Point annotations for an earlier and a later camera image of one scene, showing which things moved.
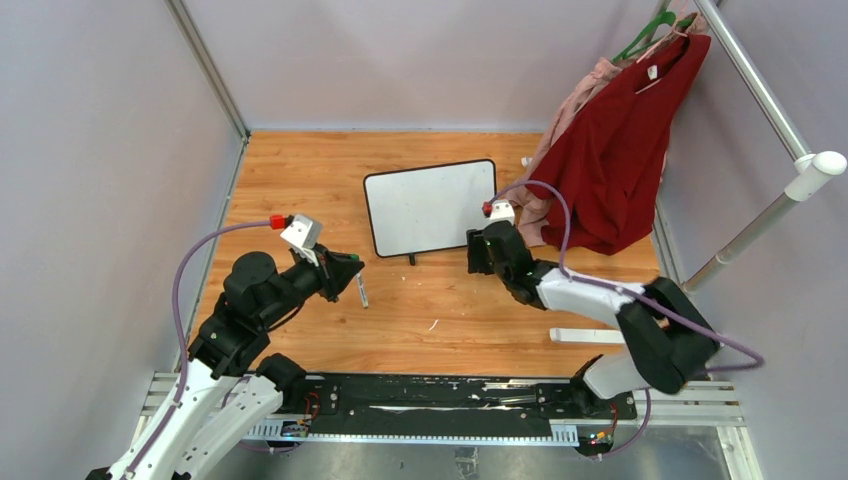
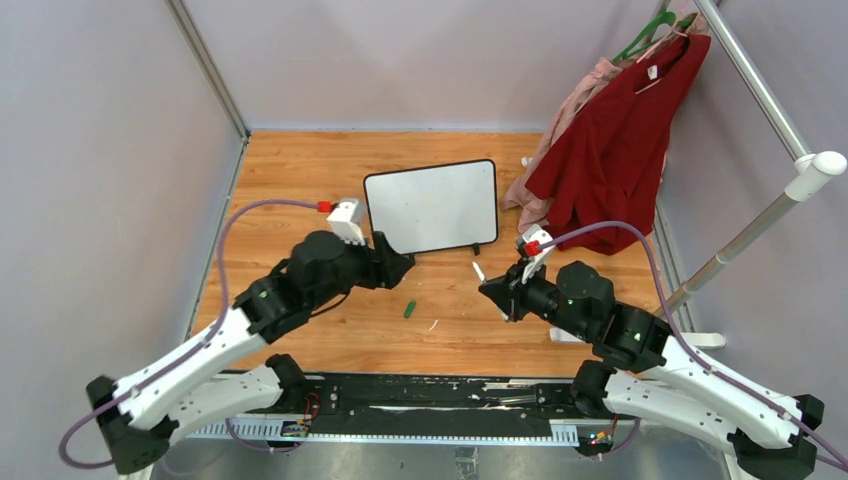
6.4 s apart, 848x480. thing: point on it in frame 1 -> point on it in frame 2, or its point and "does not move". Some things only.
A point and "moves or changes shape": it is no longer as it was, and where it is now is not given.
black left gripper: x=335 y=270 -> x=385 y=266
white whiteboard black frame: x=429 y=208 does not move
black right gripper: x=477 y=244 -> x=508 y=291
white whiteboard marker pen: x=362 y=289 moves or changes shape
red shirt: x=608 y=158 does not move
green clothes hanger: x=666 y=17 does not move
